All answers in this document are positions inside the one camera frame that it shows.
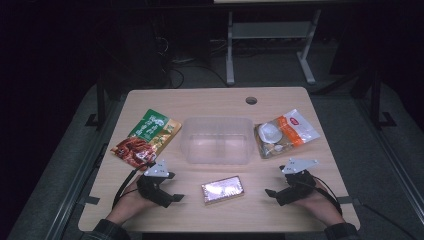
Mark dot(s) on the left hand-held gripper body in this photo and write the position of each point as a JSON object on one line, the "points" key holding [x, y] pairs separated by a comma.
{"points": [[156, 193]]}

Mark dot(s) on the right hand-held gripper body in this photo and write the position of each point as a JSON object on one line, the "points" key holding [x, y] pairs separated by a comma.
{"points": [[298, 190]]}

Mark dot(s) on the clear packet with orange stripe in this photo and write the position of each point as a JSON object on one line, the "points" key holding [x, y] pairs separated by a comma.
{"points": [[286, 133]]}

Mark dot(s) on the green and red food packet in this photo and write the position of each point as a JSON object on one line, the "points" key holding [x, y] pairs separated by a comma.
{"points": [[146, 138]]}

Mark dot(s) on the clear plastic container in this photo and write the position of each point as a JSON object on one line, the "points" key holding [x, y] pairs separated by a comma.
{"points": [[216, 141]]}

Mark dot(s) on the person's right hand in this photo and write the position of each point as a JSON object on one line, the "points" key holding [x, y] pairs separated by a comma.
{"points": [[321, 206]]}

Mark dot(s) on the person's left hand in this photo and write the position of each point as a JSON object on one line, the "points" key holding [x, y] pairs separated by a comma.
{"points": [[126, 206]]}

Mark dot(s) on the grey tape strip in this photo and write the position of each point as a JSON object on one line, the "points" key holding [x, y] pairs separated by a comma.
{"points": [[346, 200], [90, 200]]}

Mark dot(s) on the black metal stand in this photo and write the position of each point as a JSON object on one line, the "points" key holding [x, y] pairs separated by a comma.
{"points": [[101, 103], [376, 100]]}

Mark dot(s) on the white metal stand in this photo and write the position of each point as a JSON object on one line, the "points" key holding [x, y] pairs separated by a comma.
{"points": [[270, 30]]}

